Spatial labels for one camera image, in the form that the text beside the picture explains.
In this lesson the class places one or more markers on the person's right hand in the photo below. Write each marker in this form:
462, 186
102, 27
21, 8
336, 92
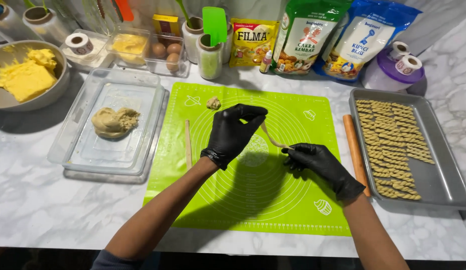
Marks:
325, 165

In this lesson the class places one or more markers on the person's left hand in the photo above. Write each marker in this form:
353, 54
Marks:
227, 137

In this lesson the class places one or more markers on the twisted beige dough strip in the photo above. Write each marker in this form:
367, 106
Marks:
272, 139

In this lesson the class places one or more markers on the orange wooden rolling pin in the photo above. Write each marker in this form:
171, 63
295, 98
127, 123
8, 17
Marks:
354, 146

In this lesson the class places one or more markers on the small beige dough piece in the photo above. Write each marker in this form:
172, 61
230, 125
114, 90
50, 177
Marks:
213, 103

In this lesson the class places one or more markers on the straight beige dough strip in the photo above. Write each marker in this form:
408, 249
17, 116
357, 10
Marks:
188, 144

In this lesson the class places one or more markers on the green silicone baking mat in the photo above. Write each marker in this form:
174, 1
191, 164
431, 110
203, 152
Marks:
293, 108

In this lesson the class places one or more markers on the rows of twisted dough sticks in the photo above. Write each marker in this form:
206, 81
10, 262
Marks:
390, 142

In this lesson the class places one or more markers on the plastic wrap roll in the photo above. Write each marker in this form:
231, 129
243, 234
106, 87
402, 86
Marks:
49, 28
209, 62
9, 26
191, 43

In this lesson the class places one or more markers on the small dropper bottle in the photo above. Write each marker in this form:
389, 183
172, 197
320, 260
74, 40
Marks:
265, 62

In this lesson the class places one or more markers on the brown egg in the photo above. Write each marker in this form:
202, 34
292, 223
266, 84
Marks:
173, 62
174, 48
159, 50

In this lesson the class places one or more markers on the yellow margarine packet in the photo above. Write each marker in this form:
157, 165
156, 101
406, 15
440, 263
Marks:
251, 45

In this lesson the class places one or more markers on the clear plastic egg container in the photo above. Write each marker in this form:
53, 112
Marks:
158, 65

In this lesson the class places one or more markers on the purple lidded plastic container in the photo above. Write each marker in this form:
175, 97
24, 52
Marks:
383, 77

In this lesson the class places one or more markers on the clear plastic dough container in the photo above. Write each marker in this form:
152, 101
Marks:
116, 153

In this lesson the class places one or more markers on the green silicone spatula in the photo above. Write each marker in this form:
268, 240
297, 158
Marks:
215, 24

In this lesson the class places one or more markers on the beige dough lump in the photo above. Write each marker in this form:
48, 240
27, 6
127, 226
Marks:
113, 122

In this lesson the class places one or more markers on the grey metal baking tray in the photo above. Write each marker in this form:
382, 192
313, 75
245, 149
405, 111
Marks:
443, 168

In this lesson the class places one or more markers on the green flour bag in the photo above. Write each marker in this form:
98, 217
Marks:
306, 41

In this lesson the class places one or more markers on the yellow cardboard box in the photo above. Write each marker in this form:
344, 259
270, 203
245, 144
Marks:
166, 25

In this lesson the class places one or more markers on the clear plastic container lid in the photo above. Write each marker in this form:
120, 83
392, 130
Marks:
105, 179

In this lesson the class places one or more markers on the white sticker roll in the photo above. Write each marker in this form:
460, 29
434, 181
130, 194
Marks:
407, 65
399, 50
80, 47

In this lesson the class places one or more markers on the blue flour bag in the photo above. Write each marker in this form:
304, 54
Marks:
364, 41

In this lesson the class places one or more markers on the yellow butter block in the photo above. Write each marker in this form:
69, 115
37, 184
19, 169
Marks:
131, 45

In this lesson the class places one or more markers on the clear plastic butter container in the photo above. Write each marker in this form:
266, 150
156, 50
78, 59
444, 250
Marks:
116, 58

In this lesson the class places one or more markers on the clear shallow plastic container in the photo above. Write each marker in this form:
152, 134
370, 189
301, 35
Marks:
99, 56

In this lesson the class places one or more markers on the orange silicone spatula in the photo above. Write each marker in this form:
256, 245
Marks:
125, 9

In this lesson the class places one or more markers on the person's grey sleeve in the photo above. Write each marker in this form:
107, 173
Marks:
113, 261

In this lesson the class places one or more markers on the grey mixing bowl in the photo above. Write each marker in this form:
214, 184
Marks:
49, 97

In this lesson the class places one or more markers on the yellow butter mass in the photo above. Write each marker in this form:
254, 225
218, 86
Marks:
28, 78

